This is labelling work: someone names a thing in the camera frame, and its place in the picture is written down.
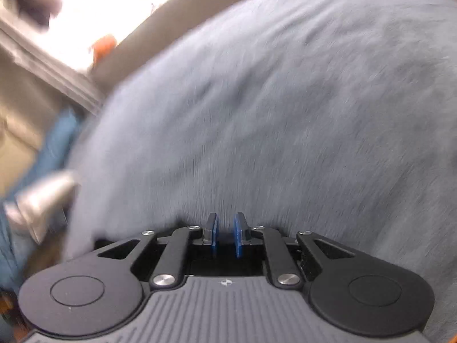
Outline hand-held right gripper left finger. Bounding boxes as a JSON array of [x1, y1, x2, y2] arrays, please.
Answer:
[[98, 212, 218, 289]]

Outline orange bag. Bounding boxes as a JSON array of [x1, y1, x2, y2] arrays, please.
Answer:
[[92, 35, 118, 63]]

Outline blue pillow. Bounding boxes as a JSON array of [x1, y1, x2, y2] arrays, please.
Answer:
[[0, 109, 84, 286]]

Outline grey fleece blanket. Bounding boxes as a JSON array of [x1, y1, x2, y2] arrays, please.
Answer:
[[64, 0, 457, 343]]

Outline beige curtain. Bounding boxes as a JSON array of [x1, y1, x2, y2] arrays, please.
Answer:
[[0, 18, 108, 115]]

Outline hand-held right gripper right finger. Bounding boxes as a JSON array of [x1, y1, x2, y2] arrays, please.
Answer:
[[233, 212, 356, 288]]

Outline white folded cloth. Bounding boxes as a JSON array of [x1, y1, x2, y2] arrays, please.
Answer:
[[3, 171, 78, 242]]

